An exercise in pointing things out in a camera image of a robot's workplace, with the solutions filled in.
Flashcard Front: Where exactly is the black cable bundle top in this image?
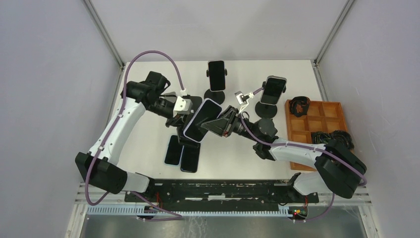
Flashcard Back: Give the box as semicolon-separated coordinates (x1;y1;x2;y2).
288;96;312;118

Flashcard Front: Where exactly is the black cable bundle middle left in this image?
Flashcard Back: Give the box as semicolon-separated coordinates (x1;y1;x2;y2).
310;131;334;145

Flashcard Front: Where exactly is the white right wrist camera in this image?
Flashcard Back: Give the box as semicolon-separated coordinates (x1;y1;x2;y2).
234;91;255;114

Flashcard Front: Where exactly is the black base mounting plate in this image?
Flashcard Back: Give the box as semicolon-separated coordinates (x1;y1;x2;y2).
142;179;319;212

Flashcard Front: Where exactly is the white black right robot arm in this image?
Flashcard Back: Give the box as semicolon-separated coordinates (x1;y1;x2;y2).
193;103;367;202

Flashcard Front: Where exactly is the black phone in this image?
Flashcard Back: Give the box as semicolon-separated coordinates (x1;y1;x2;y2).
180;145;201;173
207;60;227;92

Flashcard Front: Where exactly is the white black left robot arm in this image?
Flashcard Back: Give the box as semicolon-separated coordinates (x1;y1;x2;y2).
75;71;193;202

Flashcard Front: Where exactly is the white cased phone on stand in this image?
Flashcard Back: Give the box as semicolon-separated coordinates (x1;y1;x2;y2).
260;75;287;106

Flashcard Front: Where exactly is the light blue cased phone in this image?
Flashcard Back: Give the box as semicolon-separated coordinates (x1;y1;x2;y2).
164;135;183;166

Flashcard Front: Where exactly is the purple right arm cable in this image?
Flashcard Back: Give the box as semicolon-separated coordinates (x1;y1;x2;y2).
239;86;368;223

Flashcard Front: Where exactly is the black cable bundle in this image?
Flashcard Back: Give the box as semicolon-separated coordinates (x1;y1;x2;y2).
330;130;355;148
288;96;312;118
310;131;334;145

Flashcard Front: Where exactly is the black cable bundle middle right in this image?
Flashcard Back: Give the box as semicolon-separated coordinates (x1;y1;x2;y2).
330;130;355;148

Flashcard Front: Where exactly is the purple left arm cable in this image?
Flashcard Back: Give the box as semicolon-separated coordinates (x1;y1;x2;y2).
84;50;185;223

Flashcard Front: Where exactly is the white slotted cable duct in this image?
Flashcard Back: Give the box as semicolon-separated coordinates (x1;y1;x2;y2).
87;204;303;218

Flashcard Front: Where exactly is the white framed small phone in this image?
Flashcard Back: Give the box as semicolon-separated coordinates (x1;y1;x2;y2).
185;98;222;128

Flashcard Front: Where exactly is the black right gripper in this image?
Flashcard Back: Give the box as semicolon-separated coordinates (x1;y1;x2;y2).
201;105;260;142

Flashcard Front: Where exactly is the wooden base black phone stand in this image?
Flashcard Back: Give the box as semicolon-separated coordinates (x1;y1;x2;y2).
190;96;203;111

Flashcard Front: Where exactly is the black round stand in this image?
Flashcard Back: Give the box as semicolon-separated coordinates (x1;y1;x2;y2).
204;89;225;104
255;102;278;119

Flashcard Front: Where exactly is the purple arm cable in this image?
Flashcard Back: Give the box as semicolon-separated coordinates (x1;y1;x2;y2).
84;50;185;223
239;86;368;223

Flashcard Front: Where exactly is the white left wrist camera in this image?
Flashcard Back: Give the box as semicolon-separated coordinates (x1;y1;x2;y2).
173;89;193;116

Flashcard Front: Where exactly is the orange compartment tray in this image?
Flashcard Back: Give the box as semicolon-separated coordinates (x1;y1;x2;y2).
284;100;349;173

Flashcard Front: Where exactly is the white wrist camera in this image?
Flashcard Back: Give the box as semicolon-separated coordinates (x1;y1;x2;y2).
234;91;255;114
173;89;193;116

